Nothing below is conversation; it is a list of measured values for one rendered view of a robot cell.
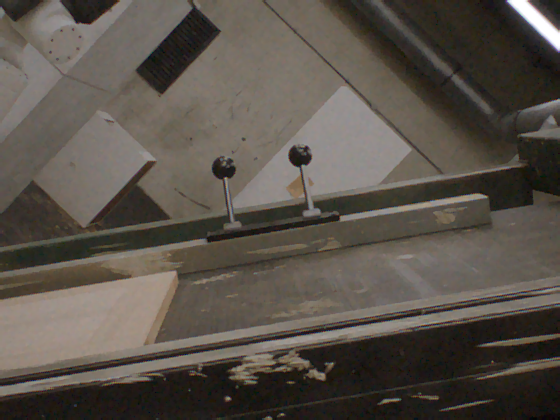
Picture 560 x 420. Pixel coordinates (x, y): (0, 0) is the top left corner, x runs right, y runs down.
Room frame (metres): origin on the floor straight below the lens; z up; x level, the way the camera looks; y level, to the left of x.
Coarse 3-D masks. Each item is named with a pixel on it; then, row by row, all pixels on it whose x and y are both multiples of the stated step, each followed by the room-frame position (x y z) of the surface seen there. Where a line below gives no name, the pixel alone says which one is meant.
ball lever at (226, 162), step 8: (216, 160) 1.20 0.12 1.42; (224, 160) 1.19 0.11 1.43; (232, 160) 1.20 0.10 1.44; (216, 168) 1.19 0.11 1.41; (224, 168) 1.19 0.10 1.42; (232, 168) 1.19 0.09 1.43; (216, 176) 1.20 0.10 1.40; (224, 176) 1.19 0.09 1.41; (232, 176) 1.20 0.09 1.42; (224, 184) 1.19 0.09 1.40; (224, 192) 1.19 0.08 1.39; (232, 208) 1.17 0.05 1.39; (232, 216) 1.17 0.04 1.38; (224, 224) 1.16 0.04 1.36; (232, 224) 1.16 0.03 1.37; (240, 224) 1.16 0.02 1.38
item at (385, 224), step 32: (320, 224) 1.15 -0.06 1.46; (352, 224) 1.15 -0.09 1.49; (384, 224) 1.16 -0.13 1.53; (416, 224) 1.16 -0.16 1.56; (448, 224) 1.16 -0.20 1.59; (480, 224) 1.17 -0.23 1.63; (128, 256) 1.13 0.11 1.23; (160, 256) 1.13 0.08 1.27; (192, 256) 1.14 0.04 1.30; (224, 256) 1.14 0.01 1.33; (256, 256) 1.14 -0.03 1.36; (288, 256) 1.15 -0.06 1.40; (0, 288) 1.12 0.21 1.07; (32, 288) 1.12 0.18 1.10; (64, 288) 1.13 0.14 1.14
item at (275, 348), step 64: (320, 320) 0.52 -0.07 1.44; (384, 320) 0.51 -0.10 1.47; (448, 320) 0.48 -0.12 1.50; (512, 320) 0.48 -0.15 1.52; (0, 384) 0.49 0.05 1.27; (64, 384) 0.46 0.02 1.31; (128, 384) 0.46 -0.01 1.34; (192, 384) 0.47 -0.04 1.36; (256, 384) 0.47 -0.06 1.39; (320, 384) 0.47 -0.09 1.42; (384, 384) 0.47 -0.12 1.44; (448, 384) 0.48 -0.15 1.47; (512, 384) 0.48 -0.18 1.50
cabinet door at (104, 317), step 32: (96, 288) 1.03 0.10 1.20; (128, 288) 1.00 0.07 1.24; (160, 288) 0.97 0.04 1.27; (0, 320) 0.94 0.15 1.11; (32, 320) 0.91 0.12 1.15; (64, 320) 0.88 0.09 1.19; (96, 320) 0.86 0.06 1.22; (128, 320) 0.82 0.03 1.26; (160, 320) 0.85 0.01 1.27; (0, 352) 0.78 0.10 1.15; (32, 352) 0.76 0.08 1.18; (64, 352) 0.73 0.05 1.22; (96, 352) 0.72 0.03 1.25
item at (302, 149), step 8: (296, 144) 1.21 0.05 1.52; (304, 144) 1.21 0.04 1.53; (288, 152) 1.21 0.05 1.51; (296, 152) 1.20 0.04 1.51; (304, 152) 1.20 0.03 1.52; (296, 160) 1.20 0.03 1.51; (304, 160) 1.20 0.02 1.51; (304, 168) 1.20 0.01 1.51; (304, 176) 1.19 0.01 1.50; (304, 184) 1.19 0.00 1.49; (304, 192) 1.18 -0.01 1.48; (312, 208) 1.17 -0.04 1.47; (304, 216) 1.16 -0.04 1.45; (312, 216) 1.16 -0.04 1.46
